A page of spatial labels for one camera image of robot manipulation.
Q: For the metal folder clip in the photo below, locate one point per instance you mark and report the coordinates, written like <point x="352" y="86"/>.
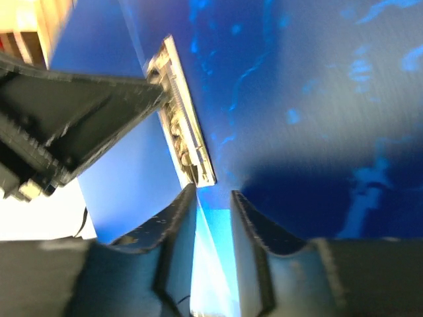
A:
<point x="178" y="118"/>

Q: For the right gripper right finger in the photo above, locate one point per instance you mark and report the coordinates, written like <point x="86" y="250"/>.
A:
<point x="279" y="274"/>

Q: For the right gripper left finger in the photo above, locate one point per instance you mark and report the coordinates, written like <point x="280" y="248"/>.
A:
<point x="146" y="272"/>

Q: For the wooden drying rack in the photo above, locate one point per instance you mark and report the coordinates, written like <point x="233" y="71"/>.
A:
<point x="30" y="30"/>

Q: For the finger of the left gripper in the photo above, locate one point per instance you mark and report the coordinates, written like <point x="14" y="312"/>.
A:
<point x="56" y="125"/>

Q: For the blue plastic folder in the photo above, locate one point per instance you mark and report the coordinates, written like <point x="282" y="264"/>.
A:
<point x="311" y="109"/>

